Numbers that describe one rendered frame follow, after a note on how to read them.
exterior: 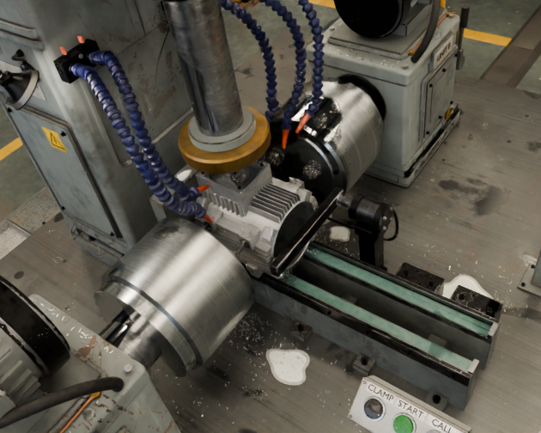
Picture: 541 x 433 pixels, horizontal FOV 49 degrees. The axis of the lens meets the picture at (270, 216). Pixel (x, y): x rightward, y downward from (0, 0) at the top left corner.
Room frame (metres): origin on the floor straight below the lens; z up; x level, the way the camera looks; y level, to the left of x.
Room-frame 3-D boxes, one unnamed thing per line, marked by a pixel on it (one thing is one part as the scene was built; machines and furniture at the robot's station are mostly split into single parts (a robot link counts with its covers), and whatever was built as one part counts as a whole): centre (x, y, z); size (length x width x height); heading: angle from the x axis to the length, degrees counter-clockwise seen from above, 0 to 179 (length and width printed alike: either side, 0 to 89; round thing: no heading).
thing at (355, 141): (1.11, -0.17, 1.04); 0.41 x 0.25 x 0.25; 136
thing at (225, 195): (0.94, 0.06, 1.11); 0.12 x 0.11 x 0.07; 46
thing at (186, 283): (0.69, 0.24, 1.04); 0.37 x 0.25 x 0.25; 136
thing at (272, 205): (0.91, 0.03, 1.01); 0.20 x 0.19 x 0.19; 46
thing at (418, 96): (1.34, -0.38, 0.99); 0.35 x 0.31 x 0.37; 136
